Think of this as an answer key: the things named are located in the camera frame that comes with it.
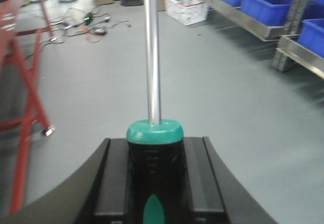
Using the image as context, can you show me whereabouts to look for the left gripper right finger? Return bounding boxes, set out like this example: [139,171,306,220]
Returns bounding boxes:
[183,137,276,223]

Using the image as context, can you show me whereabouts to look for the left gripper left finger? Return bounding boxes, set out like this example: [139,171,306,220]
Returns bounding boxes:
[74,138,130,223]

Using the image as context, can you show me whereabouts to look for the white plastic basket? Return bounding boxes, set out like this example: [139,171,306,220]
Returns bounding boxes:
[164,0,209,26]

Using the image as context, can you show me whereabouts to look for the steel shelf rack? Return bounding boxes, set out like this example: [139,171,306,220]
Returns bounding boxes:
[202,0,323,78]

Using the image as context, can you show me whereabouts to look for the cables on floor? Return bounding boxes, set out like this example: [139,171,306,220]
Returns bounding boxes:
[42,5,132,45]

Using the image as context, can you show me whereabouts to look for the red metal frame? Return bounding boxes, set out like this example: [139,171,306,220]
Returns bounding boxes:
[1,0,55,213]

